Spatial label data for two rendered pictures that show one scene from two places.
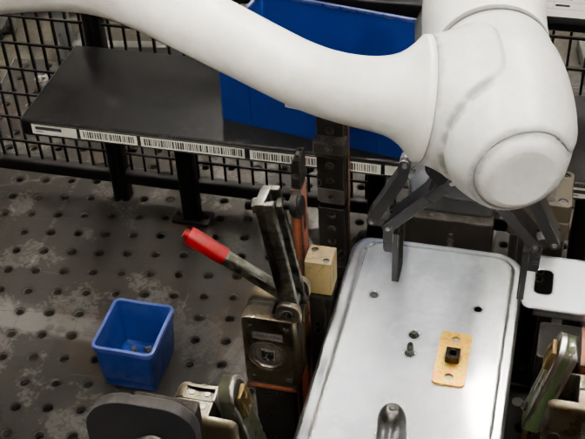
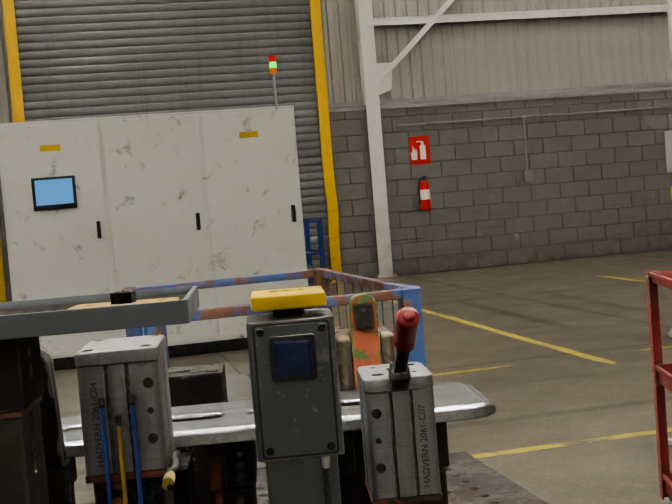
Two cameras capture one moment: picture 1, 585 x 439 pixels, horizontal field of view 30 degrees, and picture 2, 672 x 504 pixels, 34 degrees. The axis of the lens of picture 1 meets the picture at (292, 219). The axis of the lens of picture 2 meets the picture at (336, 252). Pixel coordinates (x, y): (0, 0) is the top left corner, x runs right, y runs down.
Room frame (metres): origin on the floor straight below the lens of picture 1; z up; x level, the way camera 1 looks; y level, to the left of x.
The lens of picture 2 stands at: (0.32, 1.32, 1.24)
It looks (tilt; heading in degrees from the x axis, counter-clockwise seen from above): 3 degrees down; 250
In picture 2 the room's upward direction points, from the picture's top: 5 degrees counter-clockwise
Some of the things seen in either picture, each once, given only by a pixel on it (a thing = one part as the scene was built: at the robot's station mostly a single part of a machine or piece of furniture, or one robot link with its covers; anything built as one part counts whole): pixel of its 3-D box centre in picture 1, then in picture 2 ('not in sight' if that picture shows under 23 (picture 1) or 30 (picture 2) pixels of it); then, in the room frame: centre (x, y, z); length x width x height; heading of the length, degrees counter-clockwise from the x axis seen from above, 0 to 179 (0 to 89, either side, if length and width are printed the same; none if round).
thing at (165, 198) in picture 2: not in sight; (155, 209); (-1.40, -7.95, 1.22); 2.40 x 0.54 x 2.45; 174
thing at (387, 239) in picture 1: (381, 229); not in sight; (0.89, -0.10, 1.19); 0.03 x 0.01 x 0.05; 74
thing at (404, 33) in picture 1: (333, 73); not in sight; (1.35, -0.07, 1.10); 0.30 x 0.17 x 0.13; 64
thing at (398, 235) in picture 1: (397, 249); not in sight; (0.89, -0.11, 1.16); 0.03 x 0.01 x 0.07; 164
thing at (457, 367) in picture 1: (452, 355); not in sight; (0.87, -0.18, 1.01); 0.08 x 0.04 x 0.01; 164
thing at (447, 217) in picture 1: (444, 293); not in sight; (1.13, -0.21, 0.85); 0.12 x 0.03 x 0.30; 74
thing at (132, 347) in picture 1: (137, 346); not in sight; (1.16, 0.25, 0.74); 0.11 x 0.10 x 0.09; 164
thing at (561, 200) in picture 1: (529, 285); not in sight; (1.11, -0.33, 0.88); 0.08 x 0.08 x 0.36; 74
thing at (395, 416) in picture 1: (391, 426); not in sight; (0.76, -0.10, 1.02); 0.03 x 0.03 x 0.07
